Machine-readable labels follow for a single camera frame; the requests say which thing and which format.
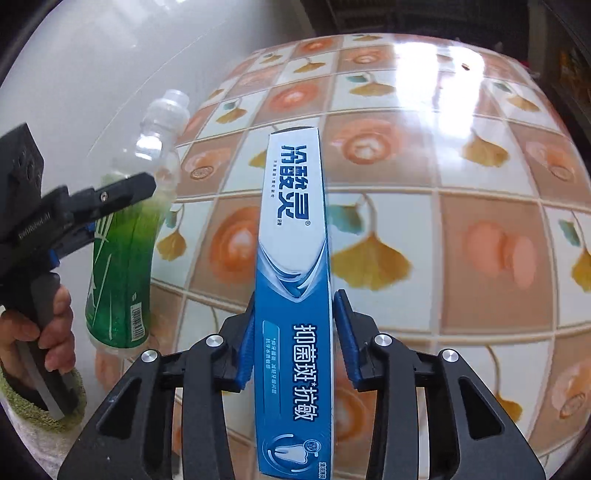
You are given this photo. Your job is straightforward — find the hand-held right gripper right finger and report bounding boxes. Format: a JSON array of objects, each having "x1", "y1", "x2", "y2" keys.
[{"x1": 333, "y1": 289, "x2": 546, "y2": 480}]

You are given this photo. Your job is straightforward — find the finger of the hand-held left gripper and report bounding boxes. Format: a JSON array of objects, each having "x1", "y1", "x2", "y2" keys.
[
  {"x1": 68, "y1": 172, "x2": 158, "y2": 222},
  {"x1": 48, "y1": 220, "x2": 100, "y2": 268}
]

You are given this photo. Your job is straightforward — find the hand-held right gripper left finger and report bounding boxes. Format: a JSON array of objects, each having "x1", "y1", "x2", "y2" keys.
[{"x1": 58, "y1": 293, "x2": 257, "y2": 480}]

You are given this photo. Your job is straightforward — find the green label plastic bottle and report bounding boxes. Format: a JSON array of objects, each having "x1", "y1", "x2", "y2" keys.
[{"x1": 85, "y1": 89, "x2": 191, "y2": 361}]

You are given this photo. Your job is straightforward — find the person's left hand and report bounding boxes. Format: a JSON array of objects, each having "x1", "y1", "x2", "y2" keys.
[{"x1": 0, "y1": 287, "x2": 77, "y2": 376}]

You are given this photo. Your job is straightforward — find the yellow packets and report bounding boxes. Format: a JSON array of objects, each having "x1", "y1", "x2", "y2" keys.
[{"x1": 556, "y1": 46, "x2": 585, "y2": 95}]

